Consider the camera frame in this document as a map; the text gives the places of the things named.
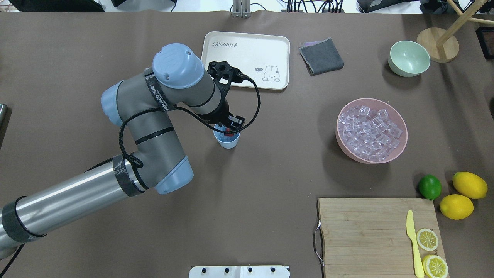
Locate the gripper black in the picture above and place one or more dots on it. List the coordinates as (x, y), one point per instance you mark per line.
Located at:
(224, 116)

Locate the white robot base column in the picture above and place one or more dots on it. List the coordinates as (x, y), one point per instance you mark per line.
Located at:
(241, 271)

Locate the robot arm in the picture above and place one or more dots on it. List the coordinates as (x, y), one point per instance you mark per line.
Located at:
(177, 80)

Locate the light blue plastic cup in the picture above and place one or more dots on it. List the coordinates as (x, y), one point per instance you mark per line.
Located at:
(225, 142)

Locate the pink bowl of ice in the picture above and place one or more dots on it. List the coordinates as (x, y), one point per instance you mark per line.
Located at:
(371, 131)

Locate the cream rabbit tray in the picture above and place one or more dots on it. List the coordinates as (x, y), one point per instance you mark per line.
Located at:
(264, 58)

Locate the grey folded cloth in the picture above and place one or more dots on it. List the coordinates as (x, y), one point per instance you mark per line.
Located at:
(321, 56)

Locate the bamboo cutting board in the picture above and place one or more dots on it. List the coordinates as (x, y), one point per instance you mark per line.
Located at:
(366, 237)

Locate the mint green bowl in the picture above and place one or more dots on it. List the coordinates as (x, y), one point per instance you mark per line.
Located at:
(408, 59)

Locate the green lime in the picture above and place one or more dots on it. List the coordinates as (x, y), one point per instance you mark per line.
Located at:
(430, 187)

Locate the lemon slice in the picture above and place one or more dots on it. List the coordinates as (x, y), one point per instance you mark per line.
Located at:
(427, 239)
(435, 266)

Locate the yellow plastic knife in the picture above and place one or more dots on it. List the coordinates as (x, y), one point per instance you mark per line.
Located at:
(410, 232)

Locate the yellow lemon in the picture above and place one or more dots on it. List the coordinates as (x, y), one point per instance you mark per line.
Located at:
(456, 206)
(470, 185)

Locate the dark wooden glass tray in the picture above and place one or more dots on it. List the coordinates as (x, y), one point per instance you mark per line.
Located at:
(485, 36)

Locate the aluminium frame post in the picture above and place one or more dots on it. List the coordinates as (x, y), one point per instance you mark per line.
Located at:
(241, 9)

